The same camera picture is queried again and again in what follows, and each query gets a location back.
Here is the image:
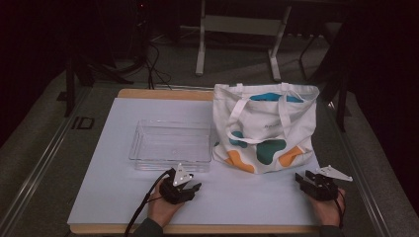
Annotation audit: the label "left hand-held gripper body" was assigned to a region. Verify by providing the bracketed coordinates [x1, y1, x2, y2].
[159, 162, 198, 205]

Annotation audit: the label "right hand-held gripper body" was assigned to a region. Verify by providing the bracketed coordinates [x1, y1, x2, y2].
[305, 164, 354, 202]

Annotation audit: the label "clear plastic tray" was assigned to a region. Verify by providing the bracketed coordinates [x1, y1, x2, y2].
[127, 118, 213, 173]

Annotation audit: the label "white tote bag coloured blotches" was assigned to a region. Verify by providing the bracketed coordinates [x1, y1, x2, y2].
[211, 82, 321, 175]

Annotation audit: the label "person's left hand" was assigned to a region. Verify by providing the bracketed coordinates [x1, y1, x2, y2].
[147, 180, 186, 229]

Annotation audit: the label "person's right hand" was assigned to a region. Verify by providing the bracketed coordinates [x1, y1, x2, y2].
[306, 187, 347, 228]

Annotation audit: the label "white table mat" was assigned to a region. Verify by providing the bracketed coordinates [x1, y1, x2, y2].
[67, 97, 322, 227]

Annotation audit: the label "black stand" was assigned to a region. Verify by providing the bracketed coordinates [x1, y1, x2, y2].
[297, 20, 352, 133]
[63, 53, 134, 119]

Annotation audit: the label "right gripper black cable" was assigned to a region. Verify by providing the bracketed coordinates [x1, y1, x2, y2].
[333, 188, 347, 229]

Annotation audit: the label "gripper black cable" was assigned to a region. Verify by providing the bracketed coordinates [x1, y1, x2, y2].
[123, 168, 177, 237]
[333, 188, 347, 229]

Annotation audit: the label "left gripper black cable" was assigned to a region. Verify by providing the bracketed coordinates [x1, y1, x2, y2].
[123, 168, 177, 237]

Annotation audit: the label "metal floor rail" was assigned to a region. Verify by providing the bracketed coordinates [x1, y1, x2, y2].
[325, 101, 393, 237]
[0, 86, 94, 237]

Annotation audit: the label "black floor cables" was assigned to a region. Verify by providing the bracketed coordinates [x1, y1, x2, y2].
[143, 40, 173, 91]

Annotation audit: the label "white metal stand frame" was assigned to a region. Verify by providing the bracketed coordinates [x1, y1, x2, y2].
[195, 0, 293, 82]

